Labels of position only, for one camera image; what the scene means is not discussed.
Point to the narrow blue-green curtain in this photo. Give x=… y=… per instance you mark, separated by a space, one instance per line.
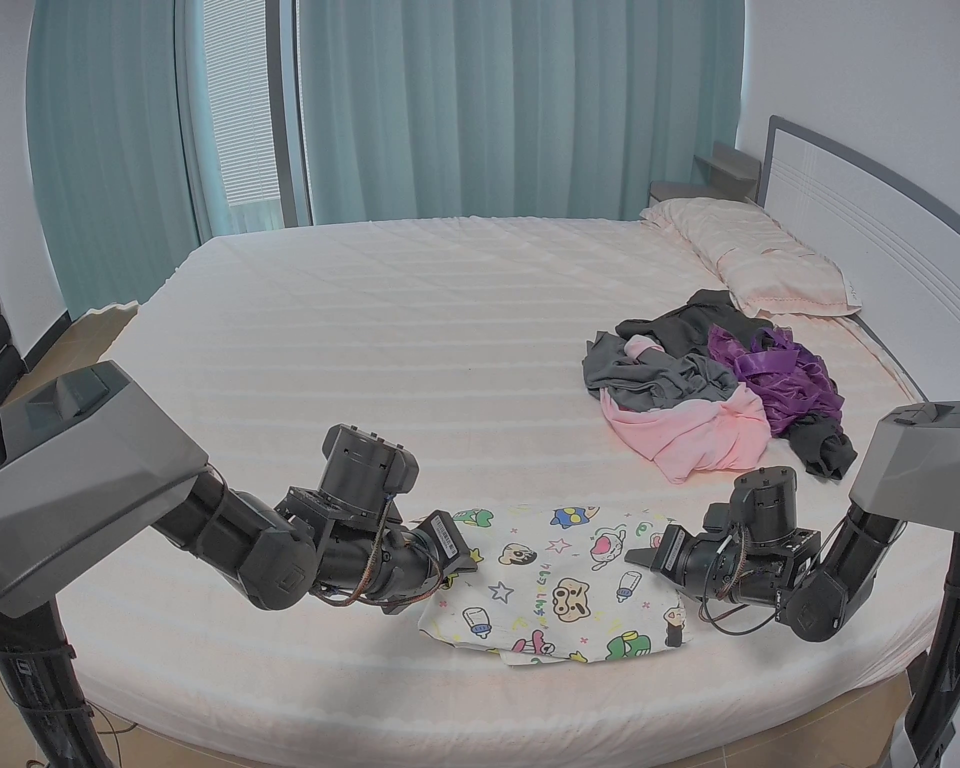
x=105 y=150

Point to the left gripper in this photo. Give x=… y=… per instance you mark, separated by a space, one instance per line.
x=446 y=544

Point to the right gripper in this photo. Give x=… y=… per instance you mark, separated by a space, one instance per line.
x=679 y=559

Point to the white printed pyjama top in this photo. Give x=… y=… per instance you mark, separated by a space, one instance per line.
x=555 y=592

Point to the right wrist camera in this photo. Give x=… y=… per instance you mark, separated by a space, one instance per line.
x=718 y=519

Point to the grey bedside table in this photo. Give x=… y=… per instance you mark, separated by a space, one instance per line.
x=720 y=176

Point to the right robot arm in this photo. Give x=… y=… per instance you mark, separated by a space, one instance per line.
x=892 y=465

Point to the pile of clothes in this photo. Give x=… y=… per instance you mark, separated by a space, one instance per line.
x=675 y=405

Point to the wide blue-green curtain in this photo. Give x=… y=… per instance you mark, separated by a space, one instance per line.
x=510 y=105

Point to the bed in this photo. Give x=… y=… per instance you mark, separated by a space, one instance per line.
x=375 y=322

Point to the pale pink pillow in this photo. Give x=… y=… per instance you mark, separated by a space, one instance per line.
x=765 y=255

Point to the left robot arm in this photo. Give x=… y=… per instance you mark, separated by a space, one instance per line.
x=90 y=480

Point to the window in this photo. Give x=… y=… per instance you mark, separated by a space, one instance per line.
x=240 y=105

